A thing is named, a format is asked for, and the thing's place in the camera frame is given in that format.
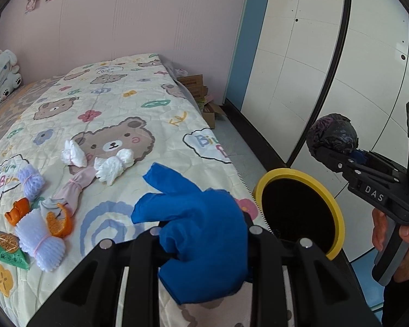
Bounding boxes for bear printed quilted blanket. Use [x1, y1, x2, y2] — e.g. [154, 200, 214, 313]
[0, 53, 270, 327]

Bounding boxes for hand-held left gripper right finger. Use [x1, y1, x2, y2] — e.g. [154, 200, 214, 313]
[243, 214, 383, 327]

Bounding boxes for blue vertical trim panel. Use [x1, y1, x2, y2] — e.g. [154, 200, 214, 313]
[225, 0, 273, 108]

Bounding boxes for person's right forearm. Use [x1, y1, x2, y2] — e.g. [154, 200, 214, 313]
[382, 242, 409, 327]

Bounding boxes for black plastic bag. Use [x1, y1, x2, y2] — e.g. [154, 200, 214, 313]
[307, 113, 358, 159]

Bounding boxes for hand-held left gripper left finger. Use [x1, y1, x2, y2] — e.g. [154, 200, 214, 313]
[26, 224, 168, 327]

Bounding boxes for open cardboard box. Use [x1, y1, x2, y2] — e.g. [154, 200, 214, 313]
[201, 101, 227, 129]

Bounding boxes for white wardrobe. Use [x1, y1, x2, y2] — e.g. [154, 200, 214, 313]
[240, 0, 409, 263]

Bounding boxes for large orange peel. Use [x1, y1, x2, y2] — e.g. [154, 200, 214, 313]
[46, 203, 73, 238]

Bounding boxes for brown cardboard box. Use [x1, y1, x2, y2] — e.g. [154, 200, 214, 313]
[177, 74, 208, 100]

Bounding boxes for grey orange patterned bedsheet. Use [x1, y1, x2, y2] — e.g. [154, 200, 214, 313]
[0, 77, 65, 126]

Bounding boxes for blue rubber glove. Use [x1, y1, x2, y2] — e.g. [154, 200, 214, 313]
[131, 162, 254, 305]

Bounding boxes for white plush toy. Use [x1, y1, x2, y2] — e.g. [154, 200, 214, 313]
[0, 49, 23, 113]

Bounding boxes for purple foam fruit net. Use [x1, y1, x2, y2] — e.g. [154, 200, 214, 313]
[15, 208, 66, 273]
[16, 164, 46, 201]

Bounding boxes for yellow rimmed black trash bin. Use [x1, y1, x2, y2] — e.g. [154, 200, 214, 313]
[254, 168, 345, 261]

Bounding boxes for white crumpled tissue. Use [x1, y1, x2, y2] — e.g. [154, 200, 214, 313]
[61, 140, 88, 168]
[94, 149, 134, 186]

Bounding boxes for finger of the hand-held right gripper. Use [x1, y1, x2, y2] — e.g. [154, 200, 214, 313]
[348, 149, 374, 167]
[313, 145, 353, 175]

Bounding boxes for pink and grey sock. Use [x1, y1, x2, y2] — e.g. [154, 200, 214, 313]
[41, 167, 98, 217]

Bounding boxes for green snack wrapper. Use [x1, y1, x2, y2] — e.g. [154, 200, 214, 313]
[0, 230, 31, 271]

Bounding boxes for small orange peel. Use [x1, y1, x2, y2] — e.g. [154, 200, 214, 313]
[5, 198, 32, 226]

